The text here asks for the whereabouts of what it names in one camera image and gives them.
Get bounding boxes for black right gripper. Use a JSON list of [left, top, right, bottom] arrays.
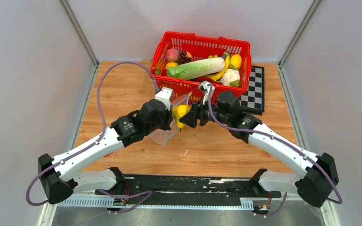
[[180, 96, 230, 129]]

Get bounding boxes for yellow pear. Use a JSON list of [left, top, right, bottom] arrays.
[[171, 105, 191, 129]]

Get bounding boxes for clear zip top bag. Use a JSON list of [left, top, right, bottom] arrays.
[[148, 94, 190, 146]]

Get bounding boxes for purple eggplant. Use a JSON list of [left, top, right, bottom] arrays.
[[221, 48, 230, 60]]

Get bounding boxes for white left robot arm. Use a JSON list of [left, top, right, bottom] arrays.
[[37, 97, 173, 204]]

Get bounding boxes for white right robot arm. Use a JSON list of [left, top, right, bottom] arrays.
[[173, 91, 343, 207]]

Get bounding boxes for red chili pepper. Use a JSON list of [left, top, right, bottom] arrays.
[[194, 76, 215, 83]]

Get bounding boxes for white green napa cabbage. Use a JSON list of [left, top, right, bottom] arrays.
[[166, 57, 225, 80]]

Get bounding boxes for yellow banana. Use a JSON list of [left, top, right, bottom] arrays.
[[206, 55, 230, 81]]

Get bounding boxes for white cauliflower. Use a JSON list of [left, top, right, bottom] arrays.
[[220, 69, 240, 87]]

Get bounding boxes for dark purple grapes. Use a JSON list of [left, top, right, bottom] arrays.
[[176, 50, 192, 65]]

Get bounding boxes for pink peach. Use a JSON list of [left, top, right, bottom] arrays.
[[165, 48, 179, 62]]

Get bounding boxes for black white checkerboard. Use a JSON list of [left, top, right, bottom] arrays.
[[239, 66, 265, 115]]

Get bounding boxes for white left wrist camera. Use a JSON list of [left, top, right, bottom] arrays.
[[155, 87, 174, 111]]

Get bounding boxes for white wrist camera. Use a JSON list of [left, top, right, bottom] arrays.
[[198, 81, 215, 105], [155, 87, 174, 111]]

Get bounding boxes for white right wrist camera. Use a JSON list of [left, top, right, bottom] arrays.
[[198, 81, 215, 105]]

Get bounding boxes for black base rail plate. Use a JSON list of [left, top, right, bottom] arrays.
[[107, 174, 281, 206]]

